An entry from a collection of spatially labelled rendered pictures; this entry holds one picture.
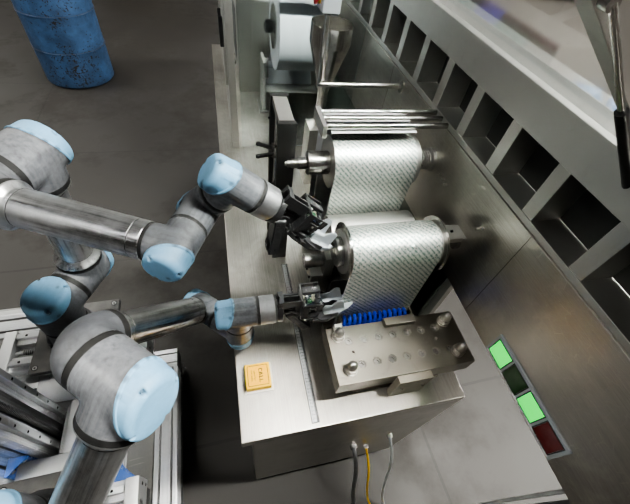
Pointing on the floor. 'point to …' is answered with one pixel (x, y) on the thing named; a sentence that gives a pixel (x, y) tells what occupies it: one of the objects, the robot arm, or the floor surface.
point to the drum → (66, 41)
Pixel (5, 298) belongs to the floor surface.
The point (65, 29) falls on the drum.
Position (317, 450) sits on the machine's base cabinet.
